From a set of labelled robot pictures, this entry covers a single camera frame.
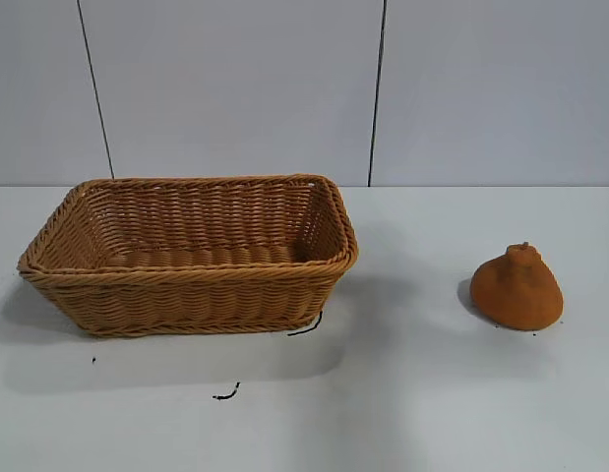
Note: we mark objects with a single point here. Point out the brown woven wicker basket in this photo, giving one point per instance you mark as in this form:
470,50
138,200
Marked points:
196,295

